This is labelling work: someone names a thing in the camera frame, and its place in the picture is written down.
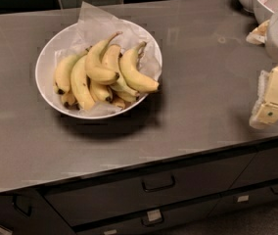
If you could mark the black drawer handle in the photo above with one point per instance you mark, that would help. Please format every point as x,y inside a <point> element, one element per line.
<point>158,183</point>

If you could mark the right cabinet drawer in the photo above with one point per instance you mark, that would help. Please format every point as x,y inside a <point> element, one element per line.
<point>256,185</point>

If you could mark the upper middle drawer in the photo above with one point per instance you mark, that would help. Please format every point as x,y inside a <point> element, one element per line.
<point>80,203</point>

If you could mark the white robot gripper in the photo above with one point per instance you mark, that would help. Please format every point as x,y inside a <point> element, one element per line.
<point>265,114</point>

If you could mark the small bottom-left banana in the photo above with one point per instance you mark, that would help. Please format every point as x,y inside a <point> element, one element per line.
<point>68,100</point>

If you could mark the left cabinet door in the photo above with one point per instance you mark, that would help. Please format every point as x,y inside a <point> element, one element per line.
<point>27,213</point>

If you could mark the white ceramic bowl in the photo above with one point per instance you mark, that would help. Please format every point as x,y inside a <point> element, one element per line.
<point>44,74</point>

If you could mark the long left-centre yellow banana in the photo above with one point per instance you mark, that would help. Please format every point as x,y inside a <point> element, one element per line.
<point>79,85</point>

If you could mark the white paper bowl liner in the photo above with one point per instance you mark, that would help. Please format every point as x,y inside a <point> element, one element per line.
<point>93,25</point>

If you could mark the lower middle drawer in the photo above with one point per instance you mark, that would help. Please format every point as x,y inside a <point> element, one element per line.
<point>143,222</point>

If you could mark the small lower yellow banana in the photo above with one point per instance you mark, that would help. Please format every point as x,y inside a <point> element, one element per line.
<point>100,92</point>

